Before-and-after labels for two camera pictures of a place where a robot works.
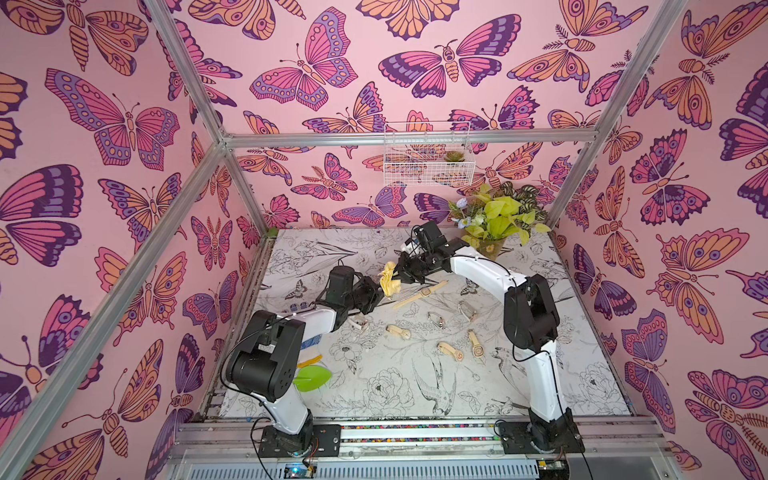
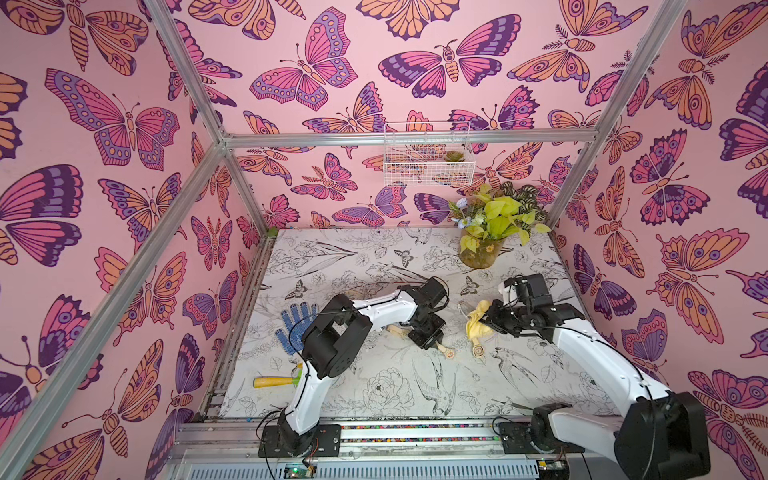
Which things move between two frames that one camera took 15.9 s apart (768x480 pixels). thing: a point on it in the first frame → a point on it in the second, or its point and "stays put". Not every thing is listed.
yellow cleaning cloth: x=390 y=286 → x=475 y=328
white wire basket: x=428 y=154 stays put
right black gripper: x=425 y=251 → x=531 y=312
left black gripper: x=374 y=295 → x=430 y=342
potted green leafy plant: x=493 y=214 stays put
